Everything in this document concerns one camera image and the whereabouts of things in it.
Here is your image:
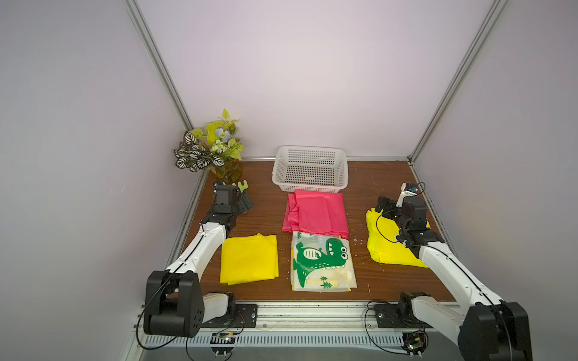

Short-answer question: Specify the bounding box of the plain yellow raincoat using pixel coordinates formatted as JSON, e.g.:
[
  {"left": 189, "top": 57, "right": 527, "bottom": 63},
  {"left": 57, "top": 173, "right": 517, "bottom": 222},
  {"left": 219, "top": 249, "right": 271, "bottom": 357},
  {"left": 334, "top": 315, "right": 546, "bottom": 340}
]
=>
[{"left": 220, "top": 233, "right": 279, "bottom": 286}]

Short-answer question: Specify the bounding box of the pink raincoat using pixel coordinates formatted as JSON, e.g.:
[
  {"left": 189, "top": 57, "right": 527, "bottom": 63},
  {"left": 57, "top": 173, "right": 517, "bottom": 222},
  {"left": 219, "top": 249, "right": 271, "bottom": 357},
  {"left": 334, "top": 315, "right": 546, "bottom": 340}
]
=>
[{"left": 282, "top": 190, "right": 350, "bottom": 239}]

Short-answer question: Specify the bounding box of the white plastic basket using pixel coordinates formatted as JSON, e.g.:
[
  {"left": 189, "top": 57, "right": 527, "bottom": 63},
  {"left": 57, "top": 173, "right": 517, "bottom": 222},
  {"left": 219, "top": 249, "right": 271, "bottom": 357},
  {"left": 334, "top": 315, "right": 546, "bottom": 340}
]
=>
[{"left": 272, "top": 145, "right": 349, "bottom": 193}]

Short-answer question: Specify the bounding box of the dinosaur print raincoat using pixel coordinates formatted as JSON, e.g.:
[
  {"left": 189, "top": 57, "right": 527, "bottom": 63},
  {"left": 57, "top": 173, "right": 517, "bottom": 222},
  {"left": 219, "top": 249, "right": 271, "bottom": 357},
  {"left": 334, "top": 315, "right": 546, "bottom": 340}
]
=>
[{"left": 291, "top": 232, "right": 357, "bottom": 293}]

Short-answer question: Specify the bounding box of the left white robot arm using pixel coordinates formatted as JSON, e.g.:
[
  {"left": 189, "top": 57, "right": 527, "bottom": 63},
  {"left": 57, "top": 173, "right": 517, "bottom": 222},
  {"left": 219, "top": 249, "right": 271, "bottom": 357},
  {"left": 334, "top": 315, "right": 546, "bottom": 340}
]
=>
[{"left": 138, "top": 182, "right": 252, "bottom": 337}]

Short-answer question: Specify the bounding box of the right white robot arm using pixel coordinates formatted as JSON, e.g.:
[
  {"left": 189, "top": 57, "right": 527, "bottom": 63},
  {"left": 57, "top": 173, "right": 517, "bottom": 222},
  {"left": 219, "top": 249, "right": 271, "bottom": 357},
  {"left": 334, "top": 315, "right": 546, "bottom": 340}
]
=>
[{"left": 375, "top": 196, "right": 533, "bottom": 360}]

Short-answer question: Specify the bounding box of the yellow duck folded raincoat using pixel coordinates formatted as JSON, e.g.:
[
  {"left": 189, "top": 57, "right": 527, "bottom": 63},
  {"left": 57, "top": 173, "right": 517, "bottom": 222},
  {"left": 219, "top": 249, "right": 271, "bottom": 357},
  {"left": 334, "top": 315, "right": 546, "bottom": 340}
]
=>
[{"left": 366, "top": 208, "right": 427, "bottom": 269}]

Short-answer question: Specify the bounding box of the green toy rake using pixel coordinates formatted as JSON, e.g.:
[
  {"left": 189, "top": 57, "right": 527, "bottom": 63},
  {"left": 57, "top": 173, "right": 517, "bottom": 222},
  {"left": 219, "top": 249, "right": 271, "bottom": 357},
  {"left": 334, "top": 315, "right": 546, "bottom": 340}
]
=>
[{"left": 236, "top": 180, "right": 248, "bottom": 193}]

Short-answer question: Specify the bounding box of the artificial plant in vase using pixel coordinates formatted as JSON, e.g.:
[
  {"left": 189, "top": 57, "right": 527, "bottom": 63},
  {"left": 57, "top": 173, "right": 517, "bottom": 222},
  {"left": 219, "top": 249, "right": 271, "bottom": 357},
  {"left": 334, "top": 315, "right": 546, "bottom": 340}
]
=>
[{"left": 174, "top": 109, "right": 245, "bottom": 184}]

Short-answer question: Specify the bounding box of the right controller board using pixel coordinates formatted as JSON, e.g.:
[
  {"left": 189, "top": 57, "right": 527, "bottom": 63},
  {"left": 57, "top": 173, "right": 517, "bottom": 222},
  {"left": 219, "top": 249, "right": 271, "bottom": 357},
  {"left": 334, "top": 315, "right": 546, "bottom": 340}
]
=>
[{"left": 402, "top": 330, "right": 429, "bottom": 357}]

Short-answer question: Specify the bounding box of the controller board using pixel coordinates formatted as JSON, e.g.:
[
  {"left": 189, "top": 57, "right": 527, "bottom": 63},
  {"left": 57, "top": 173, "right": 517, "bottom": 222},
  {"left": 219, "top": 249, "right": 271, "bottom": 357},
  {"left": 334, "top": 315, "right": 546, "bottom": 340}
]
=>
[
  {"left": 402, "top": 330, "right": 429, "bottom": 357},
  {"left": 209, "top": 332, "right": 238, "bottom": 360}
]

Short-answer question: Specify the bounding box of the left controller board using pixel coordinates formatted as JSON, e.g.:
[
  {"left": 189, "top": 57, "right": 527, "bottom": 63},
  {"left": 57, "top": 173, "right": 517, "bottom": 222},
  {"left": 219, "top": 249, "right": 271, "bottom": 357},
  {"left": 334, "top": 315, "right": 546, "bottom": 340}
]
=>
[{"left": 209, "top": 332, "right": 238, "bottom": 360}]

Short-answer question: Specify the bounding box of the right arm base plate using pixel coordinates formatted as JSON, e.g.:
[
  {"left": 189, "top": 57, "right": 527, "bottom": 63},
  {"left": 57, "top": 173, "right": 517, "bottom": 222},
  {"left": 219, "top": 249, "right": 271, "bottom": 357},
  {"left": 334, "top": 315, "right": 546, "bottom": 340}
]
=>
[{"left": 369, "top": 302, "right": 432, "bottom": 329}]

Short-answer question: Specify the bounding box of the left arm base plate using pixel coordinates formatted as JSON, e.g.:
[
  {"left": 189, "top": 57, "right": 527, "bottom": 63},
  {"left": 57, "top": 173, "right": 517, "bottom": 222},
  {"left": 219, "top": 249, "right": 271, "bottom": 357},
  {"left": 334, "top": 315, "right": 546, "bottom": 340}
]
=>
[{"left": 202, "top": 303, "right": 258, "bottom": 329}]

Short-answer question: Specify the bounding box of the aluminium front rail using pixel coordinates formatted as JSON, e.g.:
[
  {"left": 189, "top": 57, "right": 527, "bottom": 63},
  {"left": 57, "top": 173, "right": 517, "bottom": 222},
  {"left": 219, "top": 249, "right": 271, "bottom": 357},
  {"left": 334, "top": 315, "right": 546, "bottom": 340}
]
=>
[{"left": 121, "top": 301, "right": 462, "bottom": 360}]

